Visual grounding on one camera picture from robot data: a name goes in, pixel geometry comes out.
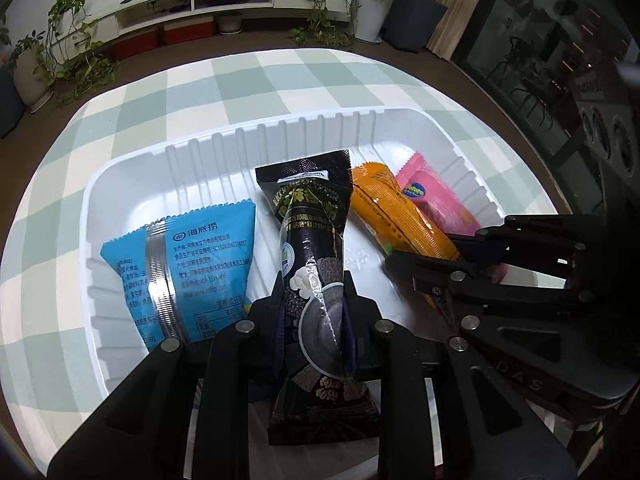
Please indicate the black snack packet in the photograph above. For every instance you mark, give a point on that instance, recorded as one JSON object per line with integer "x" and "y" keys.
{"x": 317, "y": 401}

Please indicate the light blue snack bag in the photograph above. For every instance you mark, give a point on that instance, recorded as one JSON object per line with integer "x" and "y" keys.
{"x": 185, "y": 276}

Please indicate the white tv console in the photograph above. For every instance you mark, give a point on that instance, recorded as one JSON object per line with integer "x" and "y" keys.
{"x": 124, "y": 17}

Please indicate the pink snack bar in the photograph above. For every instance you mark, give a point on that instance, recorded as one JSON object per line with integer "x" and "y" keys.
{"x": 426, "y": 209}

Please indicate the trailing vine plant right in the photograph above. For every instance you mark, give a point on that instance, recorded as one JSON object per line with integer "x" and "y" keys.
{"x": 330, "y": 24}

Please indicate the checkered green white tablecloth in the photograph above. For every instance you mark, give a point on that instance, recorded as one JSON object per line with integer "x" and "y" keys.
{"x": 46, "y": 373}

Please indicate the red storage box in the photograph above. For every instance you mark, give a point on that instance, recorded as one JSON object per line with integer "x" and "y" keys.
{"x": 134, "y": 44}
{"x": 189, "y": 29}

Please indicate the plant in white ribbed pot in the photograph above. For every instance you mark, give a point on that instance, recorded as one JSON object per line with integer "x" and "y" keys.
{"x": 26, "y": 65}

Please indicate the red storage box left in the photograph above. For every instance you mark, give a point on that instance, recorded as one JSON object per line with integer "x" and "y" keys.
{"x": 134, "y": 44}

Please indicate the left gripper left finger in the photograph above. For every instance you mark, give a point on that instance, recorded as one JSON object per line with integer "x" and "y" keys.
{"x": 244, "y": 359}

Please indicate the orange snack packet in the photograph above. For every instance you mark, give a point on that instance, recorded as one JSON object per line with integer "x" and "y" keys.
{"x": 375, "y": 189}

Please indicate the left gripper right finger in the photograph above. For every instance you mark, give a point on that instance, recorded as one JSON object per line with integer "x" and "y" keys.
{"x": 372, "y": 351}

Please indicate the large leaf plant dark pot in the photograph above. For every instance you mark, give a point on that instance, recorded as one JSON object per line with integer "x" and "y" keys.
{"x": 411, "y": 23}

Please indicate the white plastic tray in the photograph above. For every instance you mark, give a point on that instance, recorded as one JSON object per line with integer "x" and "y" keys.
{"x": 217, "y": 167}

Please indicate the red storage box right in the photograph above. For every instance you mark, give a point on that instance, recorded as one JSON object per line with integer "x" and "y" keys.
{"x": 189, "y": 29}

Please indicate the trailing vine plant left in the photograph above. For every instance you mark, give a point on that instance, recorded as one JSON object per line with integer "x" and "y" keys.
{"x": 70, "y": 60}

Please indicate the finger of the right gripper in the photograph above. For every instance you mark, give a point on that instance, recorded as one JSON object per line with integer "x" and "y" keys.
{"x": 427, "y": 276}
{"x": 493, "y": 243}

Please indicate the small white pot under console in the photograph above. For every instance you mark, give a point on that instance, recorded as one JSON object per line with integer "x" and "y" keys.
{"x": 229, "y": 23}

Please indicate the beige curtain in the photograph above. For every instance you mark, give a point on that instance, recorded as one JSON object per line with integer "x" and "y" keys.
{"x": 451, "y": 27}

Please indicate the trailing vine plant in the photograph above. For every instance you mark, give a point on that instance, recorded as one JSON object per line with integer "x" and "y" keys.
{"x": 330, "y": 24}
{"x": 70, "y": 60}

